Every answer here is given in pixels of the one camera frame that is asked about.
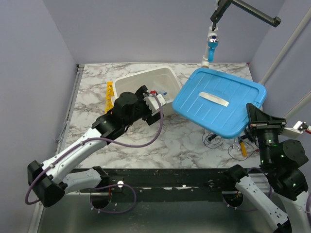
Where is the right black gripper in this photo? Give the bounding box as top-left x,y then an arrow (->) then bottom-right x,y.
247,102 -> 286,165

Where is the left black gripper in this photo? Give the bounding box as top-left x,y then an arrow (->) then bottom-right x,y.
123,87 -> 164,129

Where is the yellow test tube rack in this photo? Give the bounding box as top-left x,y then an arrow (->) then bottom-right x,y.
105,81 -> 114,113

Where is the bag of blue pipettes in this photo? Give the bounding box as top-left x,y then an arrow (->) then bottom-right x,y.
152,83 -> 173,102

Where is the blue plastic tray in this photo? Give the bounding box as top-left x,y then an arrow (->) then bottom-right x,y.
173,68 -> 267,139

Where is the white plastic tub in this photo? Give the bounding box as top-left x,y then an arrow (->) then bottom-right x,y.
113,66 -> 182,116

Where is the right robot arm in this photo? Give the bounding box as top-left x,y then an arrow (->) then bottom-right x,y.
223,103 -> 311,233

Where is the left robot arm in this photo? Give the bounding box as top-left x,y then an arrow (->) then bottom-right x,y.
25,85 -> 166,207

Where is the metal clamp tool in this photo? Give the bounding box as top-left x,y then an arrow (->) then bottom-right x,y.
232,137 -> 241,151

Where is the black probe pen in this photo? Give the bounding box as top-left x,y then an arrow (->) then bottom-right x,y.
207,134 -> 217,141

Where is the faucet pipe assembly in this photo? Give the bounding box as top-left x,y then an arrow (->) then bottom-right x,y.
201,26 -> 219,68

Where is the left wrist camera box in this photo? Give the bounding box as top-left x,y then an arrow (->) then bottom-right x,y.
144,92 -> 167,113

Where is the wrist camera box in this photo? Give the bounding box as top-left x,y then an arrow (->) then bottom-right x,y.
144,92 -> 167,113
282,121 -> 311,139

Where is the yellow probe with wires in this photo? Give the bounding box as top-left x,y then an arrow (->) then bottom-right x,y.
227,137 -> 259,162

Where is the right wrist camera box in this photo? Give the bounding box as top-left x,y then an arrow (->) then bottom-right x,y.
282,121 -> 311,139

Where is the white wall pipe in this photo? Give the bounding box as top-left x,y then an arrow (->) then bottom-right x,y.
259,8 -> 311,119

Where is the thin black wire loop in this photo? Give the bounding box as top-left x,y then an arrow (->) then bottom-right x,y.
202,130 -> 225,150

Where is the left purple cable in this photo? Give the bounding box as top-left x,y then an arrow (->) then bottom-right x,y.
25,93 -> 164,214

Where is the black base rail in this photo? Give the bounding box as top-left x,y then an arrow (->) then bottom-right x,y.
78,168 -> 237,203

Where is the black overhead camera arm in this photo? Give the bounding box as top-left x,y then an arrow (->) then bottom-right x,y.
210,0 -> 281,30

